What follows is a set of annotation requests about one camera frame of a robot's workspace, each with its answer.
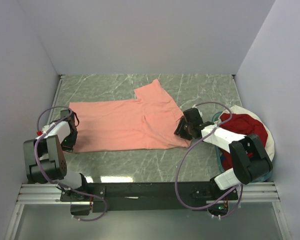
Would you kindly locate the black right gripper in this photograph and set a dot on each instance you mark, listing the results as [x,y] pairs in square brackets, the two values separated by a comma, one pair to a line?
[180,129]

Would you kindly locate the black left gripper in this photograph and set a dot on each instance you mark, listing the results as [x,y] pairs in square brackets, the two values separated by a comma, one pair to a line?
[69,144]

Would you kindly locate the salmon pink t shirt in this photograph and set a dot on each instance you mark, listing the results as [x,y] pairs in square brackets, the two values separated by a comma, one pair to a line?
[146,122]

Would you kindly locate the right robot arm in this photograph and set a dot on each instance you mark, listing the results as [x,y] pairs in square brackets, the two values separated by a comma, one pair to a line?
[241,134]

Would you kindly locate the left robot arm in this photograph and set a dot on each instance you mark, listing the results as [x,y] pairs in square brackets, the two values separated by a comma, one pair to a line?
[45,161]

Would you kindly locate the teal rimmed laundry basket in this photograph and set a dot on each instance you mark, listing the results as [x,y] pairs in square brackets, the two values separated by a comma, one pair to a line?
[220,156]

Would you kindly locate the red t shirt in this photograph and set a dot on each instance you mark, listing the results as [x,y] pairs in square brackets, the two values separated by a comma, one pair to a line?
[241,124]

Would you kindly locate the black base crossbar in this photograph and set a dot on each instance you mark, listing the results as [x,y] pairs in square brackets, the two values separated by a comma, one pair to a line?
[133,196]

